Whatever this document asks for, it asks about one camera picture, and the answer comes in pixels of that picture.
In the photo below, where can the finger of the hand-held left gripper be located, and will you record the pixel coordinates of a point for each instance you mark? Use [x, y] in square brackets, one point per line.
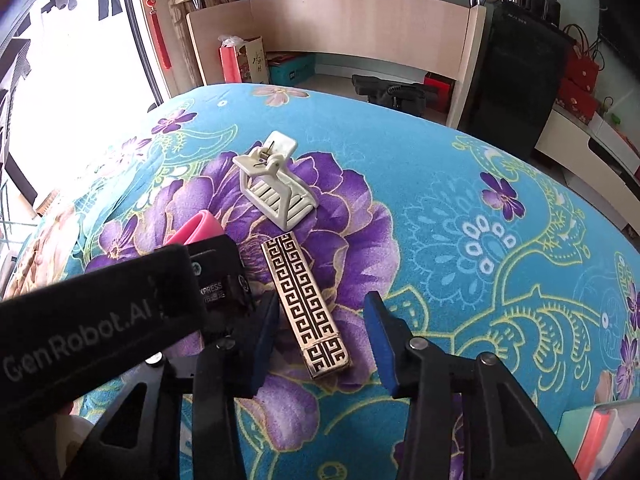
[215, 250]

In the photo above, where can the pink plastic clip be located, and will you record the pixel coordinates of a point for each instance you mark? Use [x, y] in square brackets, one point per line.
[197, 230]

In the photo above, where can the light wooden desk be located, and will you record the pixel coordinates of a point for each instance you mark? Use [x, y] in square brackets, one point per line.
[360, 25]

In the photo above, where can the teal storage box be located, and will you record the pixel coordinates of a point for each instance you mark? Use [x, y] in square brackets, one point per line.
[575, 422]

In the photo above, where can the black metal frame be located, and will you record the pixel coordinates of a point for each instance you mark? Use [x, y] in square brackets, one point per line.
[15, 110]

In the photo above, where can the pink paper bag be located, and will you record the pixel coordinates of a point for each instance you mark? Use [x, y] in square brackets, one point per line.
[232, 62]

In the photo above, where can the red knot wall ornament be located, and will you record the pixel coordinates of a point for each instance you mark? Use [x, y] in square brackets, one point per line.
[152, 0]

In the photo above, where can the black speaker cabinet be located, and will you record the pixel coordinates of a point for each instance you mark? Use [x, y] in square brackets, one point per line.
[515, 75]

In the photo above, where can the patterned metal lighter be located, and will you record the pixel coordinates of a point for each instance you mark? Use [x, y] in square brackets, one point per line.
[305, 305]

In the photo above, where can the white low cabinet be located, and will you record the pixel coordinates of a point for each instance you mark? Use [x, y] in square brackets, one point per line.
[585, 155]

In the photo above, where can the black printed box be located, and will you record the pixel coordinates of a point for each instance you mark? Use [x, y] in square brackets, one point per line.
[225, 297]

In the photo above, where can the red box under desk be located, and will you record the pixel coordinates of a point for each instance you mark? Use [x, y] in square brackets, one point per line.
[440, 91]

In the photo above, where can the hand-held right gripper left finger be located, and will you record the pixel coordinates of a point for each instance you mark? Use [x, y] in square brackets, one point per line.
[262, 342]

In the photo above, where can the patterned curtain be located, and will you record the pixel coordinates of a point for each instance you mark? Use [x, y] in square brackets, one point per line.
[187, 25]

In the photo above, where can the black device under desk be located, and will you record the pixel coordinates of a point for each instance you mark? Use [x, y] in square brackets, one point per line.
[395, 92]

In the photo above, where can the blue box under desk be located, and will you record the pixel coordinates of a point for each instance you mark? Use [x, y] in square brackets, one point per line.
[292, 67]

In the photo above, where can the red gift bags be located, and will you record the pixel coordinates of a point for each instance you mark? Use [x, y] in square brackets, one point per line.
[580, 75]

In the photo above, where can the white hair claw clip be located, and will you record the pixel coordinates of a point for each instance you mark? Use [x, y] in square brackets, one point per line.
[275, 185]

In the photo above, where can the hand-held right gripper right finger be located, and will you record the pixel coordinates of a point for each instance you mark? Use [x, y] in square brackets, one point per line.
[382, 345]

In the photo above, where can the person's left hand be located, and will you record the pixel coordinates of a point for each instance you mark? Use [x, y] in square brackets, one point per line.
[72, 435]

